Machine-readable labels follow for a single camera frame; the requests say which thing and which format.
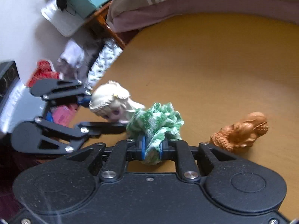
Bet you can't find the white ceramic figurine container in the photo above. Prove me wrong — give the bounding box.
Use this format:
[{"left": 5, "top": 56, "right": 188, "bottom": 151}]
[{"left": 89, "top": 81, "right": 145, "bottom": 123}]

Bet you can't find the green white fluffy cloth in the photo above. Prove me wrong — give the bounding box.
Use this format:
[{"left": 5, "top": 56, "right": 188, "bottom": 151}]
[{"left": 126, "top": 103, "right": 184, "bottom": 165}]

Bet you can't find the pile of clothes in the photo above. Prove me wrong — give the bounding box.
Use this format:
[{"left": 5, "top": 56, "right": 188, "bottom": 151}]
[{"left": 54, "top": 38, "right": 123, "bottom": 90}]

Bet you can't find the red patterned cloth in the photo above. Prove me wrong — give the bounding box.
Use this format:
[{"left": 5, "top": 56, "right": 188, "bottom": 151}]
[{"left": 26, "top": 60, "right": 59, "bottom": 88}]

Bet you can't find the orange carved toad figurine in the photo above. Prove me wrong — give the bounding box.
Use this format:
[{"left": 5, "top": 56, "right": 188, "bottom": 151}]
[{"left": 209, "top": 112, "right": 269, "bottom": 154}]

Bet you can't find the white plastic lid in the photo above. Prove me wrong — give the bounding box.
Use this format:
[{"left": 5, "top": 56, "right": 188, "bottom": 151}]
[{"left": 41, "top": 0, "right": 85, "bottom": 37}]

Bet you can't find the wooden side table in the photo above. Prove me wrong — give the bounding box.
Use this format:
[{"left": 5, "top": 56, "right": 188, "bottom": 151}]
[{"left": 83, "top": 0, "right": 126, "bottom": 49}]

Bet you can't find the purple bed sheet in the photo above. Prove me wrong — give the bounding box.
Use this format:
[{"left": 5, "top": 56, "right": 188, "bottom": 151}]
[{"left": 107, "top": 0, "right": 298, "bottom": 33}]

